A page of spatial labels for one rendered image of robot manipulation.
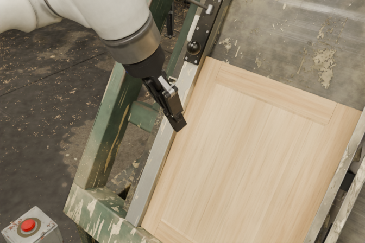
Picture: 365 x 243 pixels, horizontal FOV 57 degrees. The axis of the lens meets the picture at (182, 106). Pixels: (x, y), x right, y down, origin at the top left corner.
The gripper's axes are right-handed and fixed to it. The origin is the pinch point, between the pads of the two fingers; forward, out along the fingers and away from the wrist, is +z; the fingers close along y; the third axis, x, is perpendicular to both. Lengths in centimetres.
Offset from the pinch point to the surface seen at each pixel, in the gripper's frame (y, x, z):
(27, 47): 350, 23, 143
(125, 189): 35, 22, 55
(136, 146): 129, 4, 148
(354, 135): -24.1, -27.1, 14.8
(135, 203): 15.0, 20.4, 37.2
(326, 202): -27.2, -14.0, 23.6
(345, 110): -17.9, -32.4, 16.3
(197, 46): 14.2, -17.8, 0.8
